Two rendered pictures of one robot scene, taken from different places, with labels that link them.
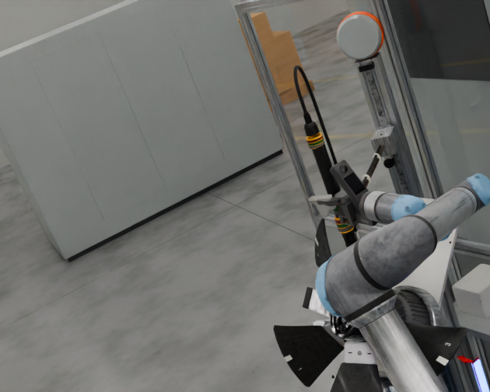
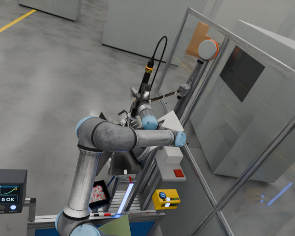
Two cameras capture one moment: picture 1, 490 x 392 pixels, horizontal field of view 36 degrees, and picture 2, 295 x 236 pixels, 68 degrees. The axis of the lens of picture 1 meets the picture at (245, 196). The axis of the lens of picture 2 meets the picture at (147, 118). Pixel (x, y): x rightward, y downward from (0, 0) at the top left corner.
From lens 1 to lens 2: 78 cm
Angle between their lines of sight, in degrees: 14
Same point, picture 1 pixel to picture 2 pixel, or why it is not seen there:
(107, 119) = (142, 16)
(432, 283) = not seen: hidden behind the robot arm
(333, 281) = (83, 126)
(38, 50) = not seen: outside the picture
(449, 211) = (153, 139)
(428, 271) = not seen: hidden behind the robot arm
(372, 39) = (210, 54)
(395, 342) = (84, 168)
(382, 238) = (109, 130)
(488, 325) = (162, 165)
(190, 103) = (166, 32)
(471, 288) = (168, 152)
